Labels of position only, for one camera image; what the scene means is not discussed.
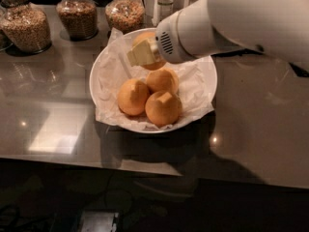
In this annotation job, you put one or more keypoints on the clear glass bottle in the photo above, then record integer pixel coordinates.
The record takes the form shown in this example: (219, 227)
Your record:
(164, 8)

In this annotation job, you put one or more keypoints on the white bowl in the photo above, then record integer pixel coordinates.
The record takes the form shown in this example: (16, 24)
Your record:
(206, 74)

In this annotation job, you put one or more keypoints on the orange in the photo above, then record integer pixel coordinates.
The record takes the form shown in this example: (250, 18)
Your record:
(163, 79)
(132, 97)
(148, 36)
(163, 108)

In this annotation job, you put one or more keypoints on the glass cereal jar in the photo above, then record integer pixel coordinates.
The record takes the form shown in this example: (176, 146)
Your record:
(79, 17)
(125, 15)
(27, 27)

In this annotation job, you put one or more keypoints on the grey box under counter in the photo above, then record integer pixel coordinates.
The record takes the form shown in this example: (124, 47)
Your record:
(98, 221)

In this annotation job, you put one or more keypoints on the black rubber mat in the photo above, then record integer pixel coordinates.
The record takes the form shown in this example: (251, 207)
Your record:
(299, 71)

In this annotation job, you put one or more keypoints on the right glass cereal jar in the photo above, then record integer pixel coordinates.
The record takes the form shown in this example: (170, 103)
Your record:
(125, 15)

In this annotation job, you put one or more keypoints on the left glass cereal jar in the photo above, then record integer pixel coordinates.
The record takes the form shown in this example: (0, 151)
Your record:
(27, 27)

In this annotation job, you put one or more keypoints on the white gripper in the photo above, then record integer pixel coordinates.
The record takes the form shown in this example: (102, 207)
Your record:
(166, 40)

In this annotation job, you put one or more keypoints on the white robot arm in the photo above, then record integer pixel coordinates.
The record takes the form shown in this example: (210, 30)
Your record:
(277, 28)

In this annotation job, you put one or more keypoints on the glass jar at edge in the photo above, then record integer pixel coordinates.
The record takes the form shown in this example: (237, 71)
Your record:
(4, 40)

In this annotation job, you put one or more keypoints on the middle glass cereal jar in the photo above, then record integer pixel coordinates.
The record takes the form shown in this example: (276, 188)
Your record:
(79, 17)

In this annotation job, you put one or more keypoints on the white crumpled paper liner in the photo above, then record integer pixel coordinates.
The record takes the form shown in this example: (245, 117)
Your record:
(112, 68)

